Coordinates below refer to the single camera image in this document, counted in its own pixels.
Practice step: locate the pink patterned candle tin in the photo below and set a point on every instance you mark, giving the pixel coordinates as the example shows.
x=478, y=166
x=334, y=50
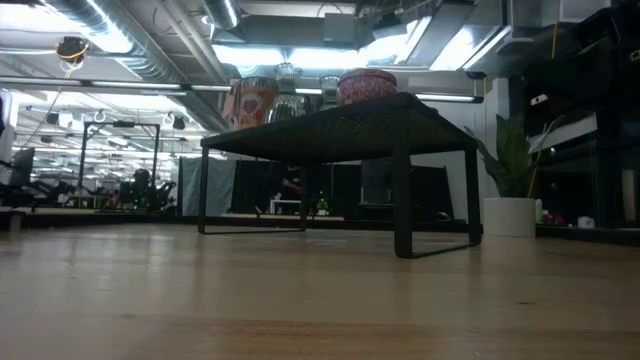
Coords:
x=366, y=87

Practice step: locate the heart label candle jar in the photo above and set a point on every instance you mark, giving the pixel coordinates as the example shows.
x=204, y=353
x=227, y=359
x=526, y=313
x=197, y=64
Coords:
x=250, y=107

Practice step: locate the small black ceiling sensor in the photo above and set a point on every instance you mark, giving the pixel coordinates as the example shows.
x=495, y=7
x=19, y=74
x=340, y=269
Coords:
x=475, y=75

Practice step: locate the black shelving unit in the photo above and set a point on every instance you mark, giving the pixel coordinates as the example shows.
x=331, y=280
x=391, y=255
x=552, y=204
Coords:
x=615, y=190

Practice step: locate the small white bottle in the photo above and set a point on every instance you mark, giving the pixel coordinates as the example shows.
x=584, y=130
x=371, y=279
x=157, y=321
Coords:
x=539, y=211

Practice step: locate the white cup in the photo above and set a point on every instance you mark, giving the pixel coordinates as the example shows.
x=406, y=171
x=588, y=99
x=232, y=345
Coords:
x=586, y=222

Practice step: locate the small red object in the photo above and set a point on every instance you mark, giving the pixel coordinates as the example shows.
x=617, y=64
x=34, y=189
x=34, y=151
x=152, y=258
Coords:
x=552, y=220

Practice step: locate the green plant in white pot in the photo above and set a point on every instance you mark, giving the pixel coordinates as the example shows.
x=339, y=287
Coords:
x=509, y=217

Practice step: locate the black perforated metal shelf riser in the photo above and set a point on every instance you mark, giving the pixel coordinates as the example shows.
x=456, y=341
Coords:
x=350, y=130

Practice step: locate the person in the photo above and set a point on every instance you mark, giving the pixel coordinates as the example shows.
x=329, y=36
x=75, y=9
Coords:
x=291, y=186

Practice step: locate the grey partition panel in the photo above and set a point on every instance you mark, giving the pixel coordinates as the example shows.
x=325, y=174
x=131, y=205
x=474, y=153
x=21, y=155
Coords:
x=215, y=185

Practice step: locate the long LED tube light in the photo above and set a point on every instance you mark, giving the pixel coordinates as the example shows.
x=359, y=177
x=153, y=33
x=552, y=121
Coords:
x=135, y=85

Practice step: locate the dark computer monitor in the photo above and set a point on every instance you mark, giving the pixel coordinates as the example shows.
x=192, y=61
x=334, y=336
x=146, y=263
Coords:
x=22, y=167

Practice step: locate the round silver ceiling duct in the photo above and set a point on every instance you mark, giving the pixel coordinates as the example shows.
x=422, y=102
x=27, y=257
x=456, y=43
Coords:
x=222, y=12

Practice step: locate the black gantry frame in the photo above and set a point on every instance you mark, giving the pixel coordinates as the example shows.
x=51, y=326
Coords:
x=83, y=160

